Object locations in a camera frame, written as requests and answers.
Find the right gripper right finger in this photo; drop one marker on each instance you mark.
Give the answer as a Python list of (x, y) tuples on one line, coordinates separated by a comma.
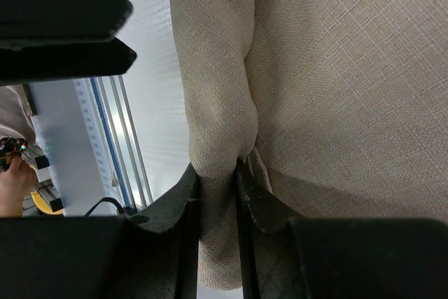
[(285, 255)]

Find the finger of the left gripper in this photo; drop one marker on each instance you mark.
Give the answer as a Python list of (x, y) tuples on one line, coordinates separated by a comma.
[(53, 63), (63, 20)]

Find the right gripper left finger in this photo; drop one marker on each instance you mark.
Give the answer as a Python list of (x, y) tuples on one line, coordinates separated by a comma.
[(152, 254)]

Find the beige cloth napkin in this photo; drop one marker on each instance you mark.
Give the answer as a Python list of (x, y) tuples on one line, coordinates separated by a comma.
[(338, 107)]

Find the person hand background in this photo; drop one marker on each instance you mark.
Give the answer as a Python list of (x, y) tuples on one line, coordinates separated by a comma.
[(17, 182)]

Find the yellow round object background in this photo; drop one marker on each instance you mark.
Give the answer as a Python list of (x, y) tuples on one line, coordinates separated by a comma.
[(43, 206)]

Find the aluminium mounting rail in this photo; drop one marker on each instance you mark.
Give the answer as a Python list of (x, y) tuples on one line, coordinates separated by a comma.
[(121, 137)]

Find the white slotted cable duct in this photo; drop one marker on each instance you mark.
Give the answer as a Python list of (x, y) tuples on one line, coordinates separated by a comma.
[(95, 132)]

